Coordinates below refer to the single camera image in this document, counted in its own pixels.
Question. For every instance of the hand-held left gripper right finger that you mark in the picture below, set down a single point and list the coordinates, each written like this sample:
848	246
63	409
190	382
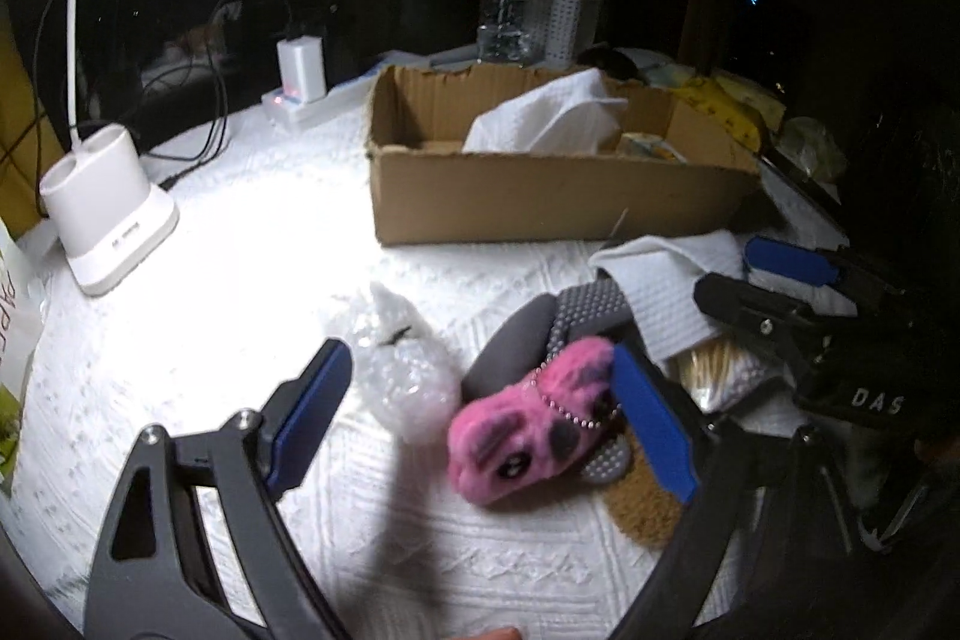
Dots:
656	422

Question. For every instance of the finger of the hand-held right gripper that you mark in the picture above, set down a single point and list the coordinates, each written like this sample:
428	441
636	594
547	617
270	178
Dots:
787	261
750	306

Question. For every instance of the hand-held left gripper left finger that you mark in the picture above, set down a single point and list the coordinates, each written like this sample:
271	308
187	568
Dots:
307	419

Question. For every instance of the grey dotted sock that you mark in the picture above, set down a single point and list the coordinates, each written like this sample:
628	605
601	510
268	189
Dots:
607	460
585	310

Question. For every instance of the cotton swab pack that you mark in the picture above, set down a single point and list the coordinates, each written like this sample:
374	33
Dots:
712	370

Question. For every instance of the brown plush toy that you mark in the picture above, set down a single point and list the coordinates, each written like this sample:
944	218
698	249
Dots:
637	512

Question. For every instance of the white waffle towel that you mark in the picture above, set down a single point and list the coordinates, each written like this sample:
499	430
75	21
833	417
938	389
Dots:
660	287

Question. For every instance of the clear bubble wrap bag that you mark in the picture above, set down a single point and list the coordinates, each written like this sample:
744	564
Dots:
405	377

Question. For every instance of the pink plush toy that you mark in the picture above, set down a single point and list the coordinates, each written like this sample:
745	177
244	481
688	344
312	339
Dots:
517	430

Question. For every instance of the cardboard box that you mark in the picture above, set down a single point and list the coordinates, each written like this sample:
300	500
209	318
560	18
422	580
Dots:
525	197

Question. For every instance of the person's left hand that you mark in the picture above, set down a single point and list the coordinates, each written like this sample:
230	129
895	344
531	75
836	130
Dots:
496	634

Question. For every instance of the black smartphone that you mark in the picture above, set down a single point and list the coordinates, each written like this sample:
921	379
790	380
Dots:
802	192

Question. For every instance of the white printed plastic bag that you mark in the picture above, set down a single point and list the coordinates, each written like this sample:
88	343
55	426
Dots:
810	145

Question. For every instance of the white textured tablecloth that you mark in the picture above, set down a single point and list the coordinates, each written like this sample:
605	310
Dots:
247	280

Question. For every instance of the pale yellow tissue packet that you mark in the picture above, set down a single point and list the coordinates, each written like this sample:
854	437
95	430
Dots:
754	94

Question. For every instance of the small printed packet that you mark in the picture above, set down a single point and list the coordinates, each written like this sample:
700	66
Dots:
649	147

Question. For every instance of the black round pouch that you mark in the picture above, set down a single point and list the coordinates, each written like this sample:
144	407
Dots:
611	61

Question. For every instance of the white desk lamp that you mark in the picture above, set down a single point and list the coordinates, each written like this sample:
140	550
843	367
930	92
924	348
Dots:
112	212

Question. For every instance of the white paper towel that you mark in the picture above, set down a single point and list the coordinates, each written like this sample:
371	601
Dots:
540	115

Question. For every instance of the white printed paper bag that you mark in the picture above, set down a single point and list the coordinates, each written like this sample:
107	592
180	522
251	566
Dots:
15	347

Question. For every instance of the white power strip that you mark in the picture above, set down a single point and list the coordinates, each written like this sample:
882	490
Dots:
300	113

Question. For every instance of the white perforated basket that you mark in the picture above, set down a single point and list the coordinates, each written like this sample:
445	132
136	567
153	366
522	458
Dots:
562	25

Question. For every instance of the white charger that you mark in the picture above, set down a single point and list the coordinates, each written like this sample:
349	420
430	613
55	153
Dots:
301	66

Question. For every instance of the white blue tissue pack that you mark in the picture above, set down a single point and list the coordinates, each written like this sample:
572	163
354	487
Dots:
435	57

